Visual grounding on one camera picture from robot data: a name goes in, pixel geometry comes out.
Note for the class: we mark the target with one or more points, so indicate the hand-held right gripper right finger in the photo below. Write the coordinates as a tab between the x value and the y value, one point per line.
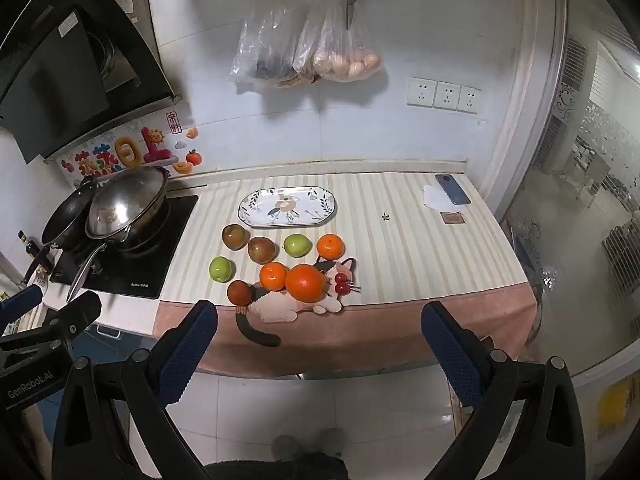
450	355

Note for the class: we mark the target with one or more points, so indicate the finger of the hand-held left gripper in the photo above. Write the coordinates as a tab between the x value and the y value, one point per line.
80	310
20	302

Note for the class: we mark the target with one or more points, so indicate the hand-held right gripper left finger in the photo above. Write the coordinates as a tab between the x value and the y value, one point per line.
186	355

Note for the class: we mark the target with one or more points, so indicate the dark red round fruit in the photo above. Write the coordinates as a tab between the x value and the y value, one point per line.
239	292

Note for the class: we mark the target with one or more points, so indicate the small orange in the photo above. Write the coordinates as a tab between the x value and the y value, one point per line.
273	276
330	246

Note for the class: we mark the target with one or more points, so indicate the red and green apple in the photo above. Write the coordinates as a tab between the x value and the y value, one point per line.
235	237

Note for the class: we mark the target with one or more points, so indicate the large orange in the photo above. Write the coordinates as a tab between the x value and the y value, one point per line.
305	283

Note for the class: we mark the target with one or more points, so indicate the oval floral ceramic plate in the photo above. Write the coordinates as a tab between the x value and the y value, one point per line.
300	199

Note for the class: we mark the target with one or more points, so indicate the person's left forearm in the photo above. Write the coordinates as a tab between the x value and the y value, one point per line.
36	440

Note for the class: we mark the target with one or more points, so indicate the dark sauce bottle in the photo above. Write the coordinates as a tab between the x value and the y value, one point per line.
30	249

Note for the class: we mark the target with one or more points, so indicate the black frying pan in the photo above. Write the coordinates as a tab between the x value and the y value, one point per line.
65	215

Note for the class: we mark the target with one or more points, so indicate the black glass cooktop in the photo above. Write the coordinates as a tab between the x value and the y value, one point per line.
170	260

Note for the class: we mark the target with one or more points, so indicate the striped cat print table mat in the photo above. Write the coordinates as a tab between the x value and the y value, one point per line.
410	260

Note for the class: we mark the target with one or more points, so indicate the steel wok with lid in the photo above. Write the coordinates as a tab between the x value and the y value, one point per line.
127	205

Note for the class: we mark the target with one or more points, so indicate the grey slipper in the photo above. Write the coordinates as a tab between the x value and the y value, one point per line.
285	447
331	441

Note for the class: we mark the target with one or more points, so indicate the small brown card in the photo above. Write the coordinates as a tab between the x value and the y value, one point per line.
453	218

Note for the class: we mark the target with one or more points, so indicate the person's dark trousers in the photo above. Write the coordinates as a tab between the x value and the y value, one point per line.
280	469

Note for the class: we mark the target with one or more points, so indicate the white paper sheet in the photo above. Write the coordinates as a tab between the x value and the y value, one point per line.
434	200

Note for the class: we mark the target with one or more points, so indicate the dark blue smartphone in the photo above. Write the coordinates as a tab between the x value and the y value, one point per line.
452	189

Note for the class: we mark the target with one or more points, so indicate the yellow object behind glass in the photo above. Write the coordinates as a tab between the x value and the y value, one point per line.
615	402

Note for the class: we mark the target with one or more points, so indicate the patterned glass sliding door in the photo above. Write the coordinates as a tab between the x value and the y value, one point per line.
585	220

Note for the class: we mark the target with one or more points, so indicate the black range hood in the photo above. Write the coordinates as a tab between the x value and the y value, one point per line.
50	60

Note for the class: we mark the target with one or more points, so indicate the clear plastic bag of eggs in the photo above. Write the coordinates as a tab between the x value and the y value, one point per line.
350	57

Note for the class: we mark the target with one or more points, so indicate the clear plastic bag dark contents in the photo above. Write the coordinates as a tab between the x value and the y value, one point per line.
260	45

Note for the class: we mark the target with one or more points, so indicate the narrow clear plastic bag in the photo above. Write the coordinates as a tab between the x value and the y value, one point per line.
306	55

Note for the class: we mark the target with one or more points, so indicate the colourful character wall sticker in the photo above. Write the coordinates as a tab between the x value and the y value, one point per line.
115	155

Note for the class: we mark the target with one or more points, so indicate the cut orange fruit wall sticker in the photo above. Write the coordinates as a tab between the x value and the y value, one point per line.
182	168

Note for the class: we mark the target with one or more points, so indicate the round orange fruit wall sticker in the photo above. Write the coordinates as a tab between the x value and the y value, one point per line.
194	157

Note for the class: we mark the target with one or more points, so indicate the small orange wall sticker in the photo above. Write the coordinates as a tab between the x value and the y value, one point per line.
192	133

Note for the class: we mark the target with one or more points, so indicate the white wall outlet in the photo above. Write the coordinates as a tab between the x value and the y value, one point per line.
420	92
468	99
446	96

